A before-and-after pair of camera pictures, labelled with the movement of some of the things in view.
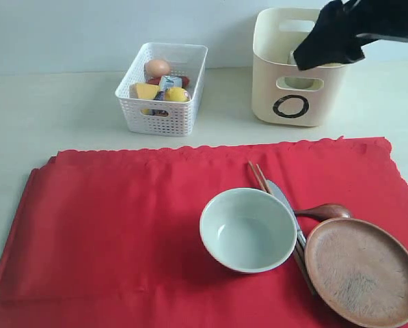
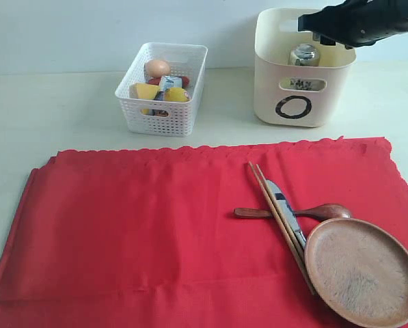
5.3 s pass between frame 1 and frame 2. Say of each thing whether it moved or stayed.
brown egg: stayed
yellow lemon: stayed
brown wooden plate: stayed
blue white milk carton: stayed
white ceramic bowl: moved
